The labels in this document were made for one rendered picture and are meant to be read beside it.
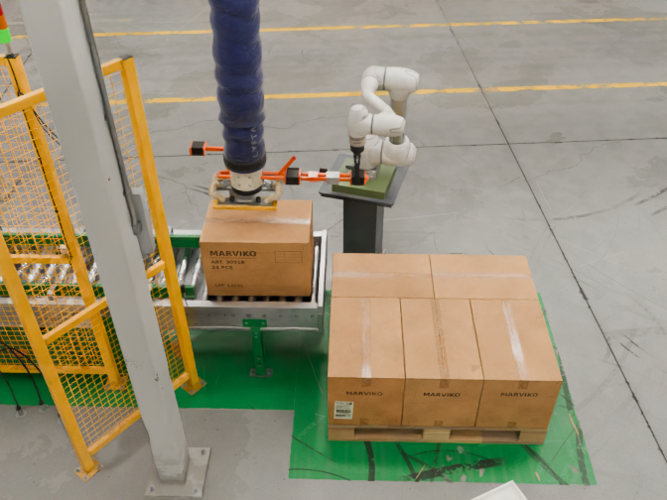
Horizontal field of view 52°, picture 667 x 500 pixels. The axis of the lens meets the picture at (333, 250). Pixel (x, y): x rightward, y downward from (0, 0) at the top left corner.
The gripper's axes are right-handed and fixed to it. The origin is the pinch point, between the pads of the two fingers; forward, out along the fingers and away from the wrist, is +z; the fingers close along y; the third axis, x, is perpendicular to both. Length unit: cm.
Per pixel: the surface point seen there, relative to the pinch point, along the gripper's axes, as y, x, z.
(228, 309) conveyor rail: 36, -71, 66
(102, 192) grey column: 111, -91, -65
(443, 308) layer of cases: 29, 50, 69
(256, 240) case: 20, -54, 29
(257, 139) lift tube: 8, -51, -27
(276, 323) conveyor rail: 35, -45, 78
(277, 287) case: 22, -44, 62
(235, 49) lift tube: 13, -56, -76
